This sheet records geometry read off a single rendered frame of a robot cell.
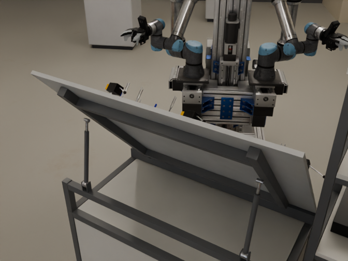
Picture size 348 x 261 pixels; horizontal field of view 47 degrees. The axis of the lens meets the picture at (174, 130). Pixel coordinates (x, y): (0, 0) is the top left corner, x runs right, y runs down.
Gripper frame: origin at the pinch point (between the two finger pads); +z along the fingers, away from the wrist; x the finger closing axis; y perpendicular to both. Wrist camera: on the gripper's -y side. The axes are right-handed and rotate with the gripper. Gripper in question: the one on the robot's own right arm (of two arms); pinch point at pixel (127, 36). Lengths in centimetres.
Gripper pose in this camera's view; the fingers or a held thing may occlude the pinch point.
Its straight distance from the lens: 236.4
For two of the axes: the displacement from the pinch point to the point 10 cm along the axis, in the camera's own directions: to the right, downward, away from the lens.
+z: -5.2, 4.6, -7.2
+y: -1.1, 8.0, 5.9
